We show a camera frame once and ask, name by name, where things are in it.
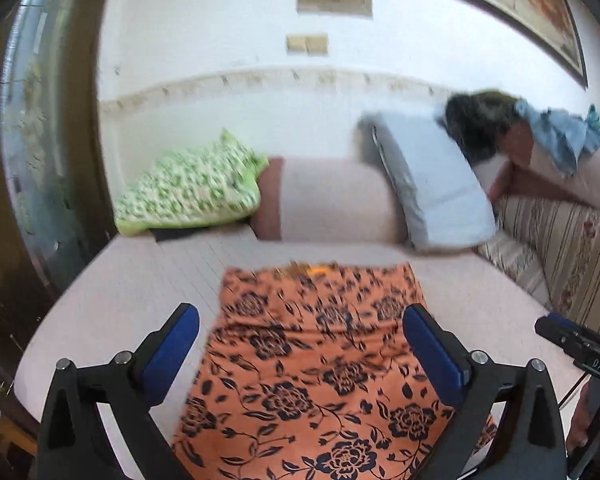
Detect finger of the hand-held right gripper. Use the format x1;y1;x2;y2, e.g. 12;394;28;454
535;312;589;359

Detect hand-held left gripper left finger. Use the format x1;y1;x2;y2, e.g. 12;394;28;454
37;302;201;480

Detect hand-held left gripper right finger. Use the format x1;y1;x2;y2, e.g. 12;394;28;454
402;302;568;480

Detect orange black floral pillow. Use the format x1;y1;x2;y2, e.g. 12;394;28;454
171;261;498;480

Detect person's right hand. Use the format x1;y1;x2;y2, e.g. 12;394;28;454
565;381;600;456

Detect pink quilted sofa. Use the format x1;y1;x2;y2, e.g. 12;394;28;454
12;137;600;480

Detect striped floral sofa cushion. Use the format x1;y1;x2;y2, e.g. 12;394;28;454
474;195;600;343

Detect black flat item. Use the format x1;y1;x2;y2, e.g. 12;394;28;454
149;226;217;244

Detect grey white pillow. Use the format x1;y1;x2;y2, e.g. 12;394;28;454
356;110;498;253

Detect green white patterned pillow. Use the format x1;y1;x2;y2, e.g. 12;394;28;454
114;128;270;237

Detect light blue cloth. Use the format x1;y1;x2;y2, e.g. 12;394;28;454
514;100;600;177

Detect wooden door with glass pane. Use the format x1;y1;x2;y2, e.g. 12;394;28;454
0;0;118;466

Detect thin black cable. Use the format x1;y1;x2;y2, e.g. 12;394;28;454
559;374;590;407

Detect framed wall painting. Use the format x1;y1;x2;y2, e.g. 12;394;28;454
367;0;589;89

